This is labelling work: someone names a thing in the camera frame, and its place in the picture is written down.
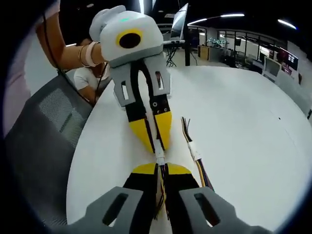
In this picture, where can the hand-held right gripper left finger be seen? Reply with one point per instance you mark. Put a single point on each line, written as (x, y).
(136, 195)

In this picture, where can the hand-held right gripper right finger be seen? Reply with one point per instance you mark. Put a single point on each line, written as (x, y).
(185, 195)

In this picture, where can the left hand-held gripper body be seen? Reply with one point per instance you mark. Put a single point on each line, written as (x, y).
(146, 36)

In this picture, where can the white side desk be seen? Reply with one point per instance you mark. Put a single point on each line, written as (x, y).
(174, 42)

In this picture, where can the computer monitor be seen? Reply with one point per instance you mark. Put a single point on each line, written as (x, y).
(179, 22)

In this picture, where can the yellow cabinet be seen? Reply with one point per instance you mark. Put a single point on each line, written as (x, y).
(204, 52)

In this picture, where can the long ceiling light strip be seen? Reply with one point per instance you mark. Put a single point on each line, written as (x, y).
(217, 17)

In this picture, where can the grey mesh office chair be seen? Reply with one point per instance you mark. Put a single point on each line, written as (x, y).
(44, 126)

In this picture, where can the white mesh chair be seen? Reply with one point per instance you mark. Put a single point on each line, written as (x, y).
(271, 68)

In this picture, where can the short ceiling light strip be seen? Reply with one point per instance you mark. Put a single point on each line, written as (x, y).
(287, 24)

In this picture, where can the red wall screen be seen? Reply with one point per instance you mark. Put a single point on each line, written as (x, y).
(288, 59)

